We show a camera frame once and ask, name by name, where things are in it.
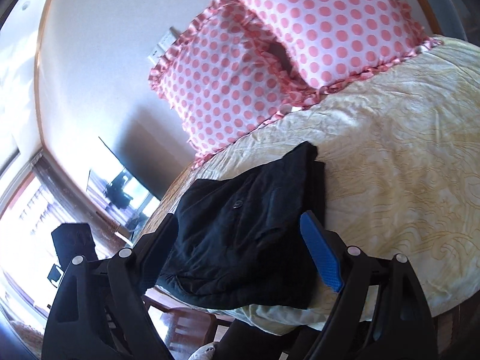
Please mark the black pants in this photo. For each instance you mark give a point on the black pants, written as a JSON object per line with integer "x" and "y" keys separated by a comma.
{"x": 239, "y": 240}

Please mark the wall socket plate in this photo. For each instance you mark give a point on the wall socket plate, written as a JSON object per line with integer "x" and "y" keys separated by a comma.
{"x": 161, "y": 46}

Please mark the yellow patterned bedspread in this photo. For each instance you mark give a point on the yellow patterned bedspread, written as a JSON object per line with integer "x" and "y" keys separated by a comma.
{"x": 401, "y": 155}

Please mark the left pink polka dot pillow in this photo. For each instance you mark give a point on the left pink polka dot pillow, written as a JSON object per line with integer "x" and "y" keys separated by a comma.
{"x": 223, "y": 82}

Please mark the wooden chair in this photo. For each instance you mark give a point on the wooden chair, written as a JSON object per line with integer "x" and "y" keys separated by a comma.
{"x": 182, "y": 329}

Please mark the right pink polka dot pillow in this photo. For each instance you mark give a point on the right pink polka dot pillow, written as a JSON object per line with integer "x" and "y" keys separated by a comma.
{"x": 331, "y": 43}

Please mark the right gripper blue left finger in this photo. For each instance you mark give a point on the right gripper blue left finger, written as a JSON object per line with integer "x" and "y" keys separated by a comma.
{"x": 155, "y": 249}

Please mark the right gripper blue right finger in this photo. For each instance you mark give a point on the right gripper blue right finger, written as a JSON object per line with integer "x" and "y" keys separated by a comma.
{"x": 323, "y": 255}

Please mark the pink polka dot pillow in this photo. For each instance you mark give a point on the pink polka dot pillow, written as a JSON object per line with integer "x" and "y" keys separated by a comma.
{"x": 331, "y": 43}
{"x": 223, "y": 82}

